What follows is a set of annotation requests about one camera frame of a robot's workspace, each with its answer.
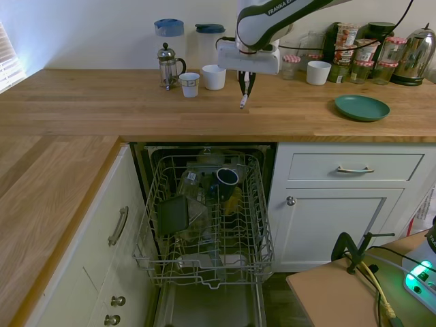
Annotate glass French press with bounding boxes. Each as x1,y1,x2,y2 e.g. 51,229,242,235
156,42,188,92

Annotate dark blue mug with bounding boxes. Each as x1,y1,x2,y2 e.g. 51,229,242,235
215,167,240,203

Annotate printed yogurt pot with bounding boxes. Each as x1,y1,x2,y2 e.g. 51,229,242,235
335,22,361,47
332,43,358,66

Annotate green plate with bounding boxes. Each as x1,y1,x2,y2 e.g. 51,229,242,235
333,94,391,123

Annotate stainless steel electric kettle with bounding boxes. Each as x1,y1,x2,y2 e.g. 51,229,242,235
389,22,436,87

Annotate white plate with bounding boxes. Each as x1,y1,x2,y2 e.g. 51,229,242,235
176,252,253,270

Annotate metal drawer handle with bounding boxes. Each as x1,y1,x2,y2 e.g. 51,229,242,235
336,165,375,174

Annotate black table clamp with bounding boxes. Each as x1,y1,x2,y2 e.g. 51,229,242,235
331,231,396,275

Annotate curved metal cabinet handle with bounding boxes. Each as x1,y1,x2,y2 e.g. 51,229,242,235
107,205,130,247

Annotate clear glass jar with label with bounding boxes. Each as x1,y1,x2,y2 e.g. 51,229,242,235
176,168,206,202

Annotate green glass jar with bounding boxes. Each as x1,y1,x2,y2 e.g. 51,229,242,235
327,62,352,84

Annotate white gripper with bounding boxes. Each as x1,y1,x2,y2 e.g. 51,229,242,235
217,37,282,99

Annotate window blind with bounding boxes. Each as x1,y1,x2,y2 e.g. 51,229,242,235
0,20,27,95

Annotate white box green light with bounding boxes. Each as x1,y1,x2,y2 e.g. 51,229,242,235
402,255,436,306

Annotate white drawer front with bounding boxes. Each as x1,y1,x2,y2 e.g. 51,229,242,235
287,153,426,183

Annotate empty clear glass jar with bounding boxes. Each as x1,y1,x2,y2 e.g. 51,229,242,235
307,29,326,55

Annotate plastic bag red print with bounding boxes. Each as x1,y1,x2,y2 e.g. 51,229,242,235
406,179,436,240

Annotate patterned white paper cup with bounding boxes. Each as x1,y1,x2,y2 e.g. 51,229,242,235
178,72,201,99

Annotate metal wire dishwasher rack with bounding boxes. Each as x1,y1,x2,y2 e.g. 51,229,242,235
131,153,276,291

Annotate white cabinet door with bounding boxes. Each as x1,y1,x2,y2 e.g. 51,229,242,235
271,187,407,270

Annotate yellow network cable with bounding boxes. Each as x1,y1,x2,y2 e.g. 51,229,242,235
360,260,398,320

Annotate black power cable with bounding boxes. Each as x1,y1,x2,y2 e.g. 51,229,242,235
343,245,425,270

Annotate black square container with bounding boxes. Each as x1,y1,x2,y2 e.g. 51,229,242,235
156,194,190,237

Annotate open dishwasher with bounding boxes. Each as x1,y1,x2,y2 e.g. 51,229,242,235
129,141,279,327

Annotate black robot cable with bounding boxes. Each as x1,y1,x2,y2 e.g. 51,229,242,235
279,0,416,50

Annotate clear pitcher light blue lid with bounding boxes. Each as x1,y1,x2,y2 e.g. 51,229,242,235
153,18,186,71

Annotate white ceramic cup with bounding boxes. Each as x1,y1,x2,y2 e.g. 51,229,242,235
305,60,332,86
201,64,228,91

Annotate white printed plastic pot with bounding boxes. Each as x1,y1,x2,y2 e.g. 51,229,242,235
354,37,381,63

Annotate yellow plastic item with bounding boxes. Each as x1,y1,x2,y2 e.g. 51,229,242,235
222,186,244,216

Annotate black round appliance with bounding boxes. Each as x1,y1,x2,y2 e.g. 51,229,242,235
367,20,396,44

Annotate clear plastic container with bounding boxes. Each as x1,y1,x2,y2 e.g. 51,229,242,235
185,199,214,239

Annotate glass jar red gingham lid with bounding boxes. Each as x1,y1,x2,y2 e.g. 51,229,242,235
383,35,408,64
372,61,398,87
300,53,324,72
281,54,302,81
349,59,375,85

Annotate clear pitcher dark teal lid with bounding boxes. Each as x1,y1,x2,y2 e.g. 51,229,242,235
194,22,227,69

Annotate dark tall bottle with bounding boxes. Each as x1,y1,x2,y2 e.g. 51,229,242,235
322,21,343,66

